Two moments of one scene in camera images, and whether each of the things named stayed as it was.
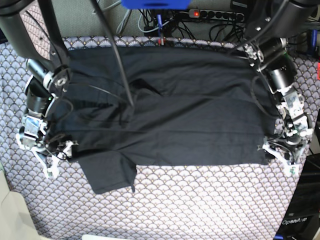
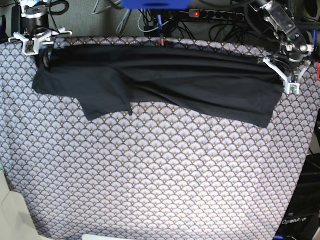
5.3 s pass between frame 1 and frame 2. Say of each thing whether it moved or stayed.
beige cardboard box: stayed
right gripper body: moved
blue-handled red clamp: stayed
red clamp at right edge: stayed
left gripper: moved
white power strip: stayed
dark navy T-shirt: moved
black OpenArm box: stayed
